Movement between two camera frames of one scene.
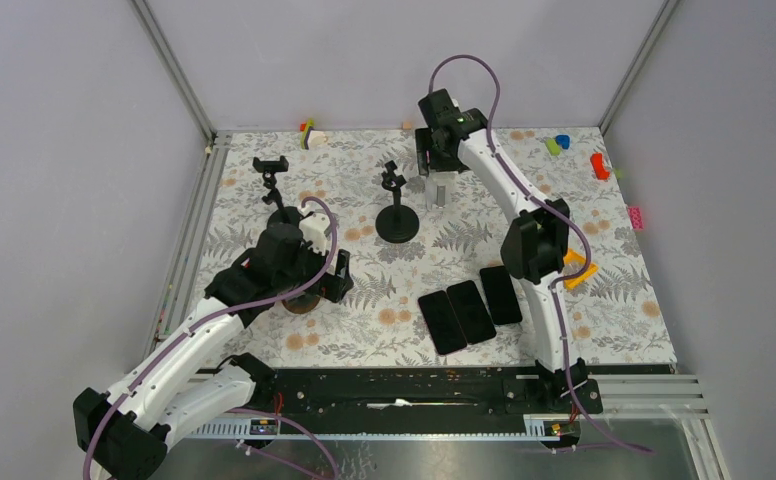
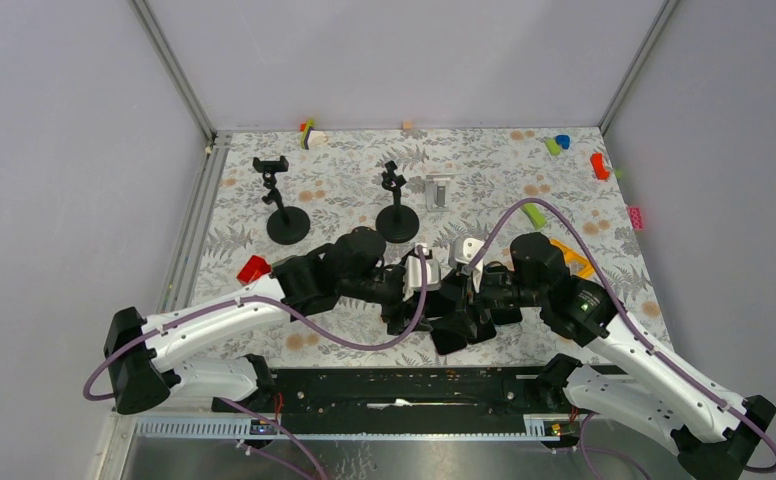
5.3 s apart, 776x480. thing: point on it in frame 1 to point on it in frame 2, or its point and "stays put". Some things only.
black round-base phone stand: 282,214 stays put
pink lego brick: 636,218 stays put
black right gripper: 424,143 to 463,312
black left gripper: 333,286 to 398,320
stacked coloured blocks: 311,139 stays put
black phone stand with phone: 397,223 stays put
